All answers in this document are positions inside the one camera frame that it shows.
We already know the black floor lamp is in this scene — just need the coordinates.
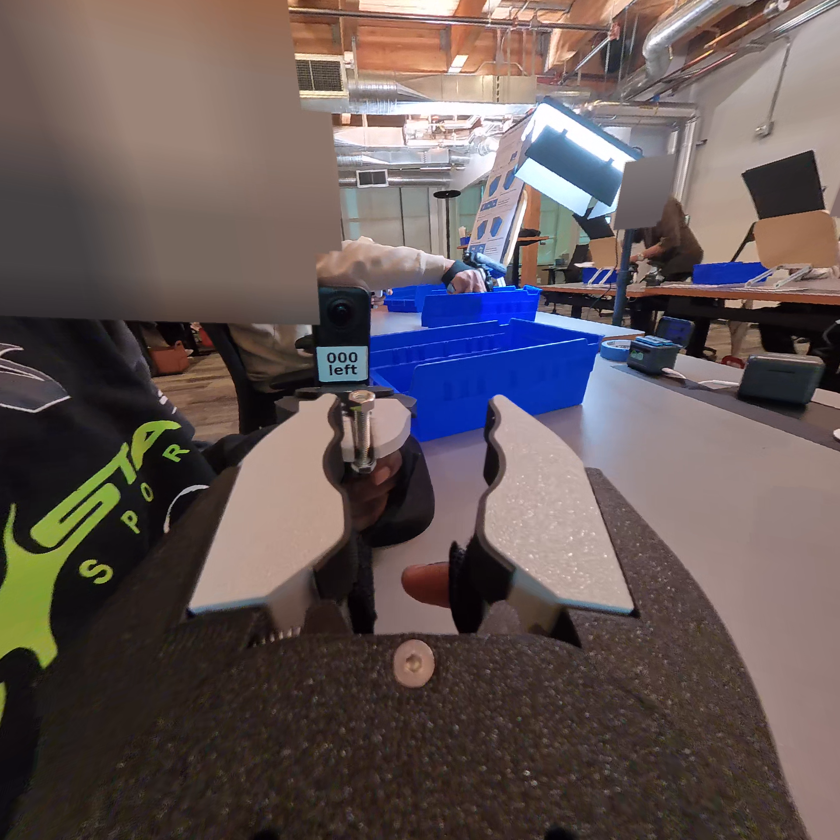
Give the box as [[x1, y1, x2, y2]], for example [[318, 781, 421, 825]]
[[434, 189, 463, 258]]

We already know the white cable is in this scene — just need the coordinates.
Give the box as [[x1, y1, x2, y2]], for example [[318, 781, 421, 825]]
[[663, 368, 742, 392]]

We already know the long wooden desk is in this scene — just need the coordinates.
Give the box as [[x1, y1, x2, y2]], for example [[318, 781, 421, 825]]
[[539, 276, 840, 358]]

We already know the black and blue device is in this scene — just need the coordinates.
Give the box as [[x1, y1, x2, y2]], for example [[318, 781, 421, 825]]
[[628, 335, 681, 376]]

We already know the black monitor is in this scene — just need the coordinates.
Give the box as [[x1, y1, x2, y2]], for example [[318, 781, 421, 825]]
[[742, 150, 828, 220]]

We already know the person's left forearm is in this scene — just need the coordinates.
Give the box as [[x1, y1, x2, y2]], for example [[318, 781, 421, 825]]
[[197, 427, 283, 481]]

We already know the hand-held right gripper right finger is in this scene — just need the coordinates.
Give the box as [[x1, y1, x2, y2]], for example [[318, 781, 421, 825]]
[[449, 394, 636, 640]]

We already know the large air vent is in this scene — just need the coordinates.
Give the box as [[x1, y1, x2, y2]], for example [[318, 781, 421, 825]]
[[296, 56, 350, 97]]

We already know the roll-up banner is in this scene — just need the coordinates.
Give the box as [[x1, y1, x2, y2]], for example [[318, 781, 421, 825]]
[[462, 119, 532, 263]]

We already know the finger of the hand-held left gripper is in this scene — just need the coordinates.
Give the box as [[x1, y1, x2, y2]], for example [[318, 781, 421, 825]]
[[342, 398, 413, 473]]

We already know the studio light on stand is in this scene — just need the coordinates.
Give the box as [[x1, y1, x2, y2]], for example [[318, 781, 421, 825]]
[[515, 99, 644, 326]]

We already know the long thin silver bolt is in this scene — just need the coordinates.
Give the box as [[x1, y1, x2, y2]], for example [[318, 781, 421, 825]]
[[351, 405, 375, 476]]

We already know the silver air duct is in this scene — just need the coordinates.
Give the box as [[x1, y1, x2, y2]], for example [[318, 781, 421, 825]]
[[641, 0, 840, 82]]

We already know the grey tool case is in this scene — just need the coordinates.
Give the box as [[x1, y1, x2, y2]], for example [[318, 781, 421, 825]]
[[738, 352, 825, 405]]

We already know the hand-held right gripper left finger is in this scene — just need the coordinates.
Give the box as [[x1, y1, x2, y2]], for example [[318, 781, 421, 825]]
[[188, 394, 375, 640]]

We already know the person's left hand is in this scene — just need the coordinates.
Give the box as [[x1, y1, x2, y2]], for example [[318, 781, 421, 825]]
[[344, 451, 405, 532]]

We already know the black printed shirt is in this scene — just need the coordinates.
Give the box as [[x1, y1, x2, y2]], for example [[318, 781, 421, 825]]
[[0, 319, 283, 815]]

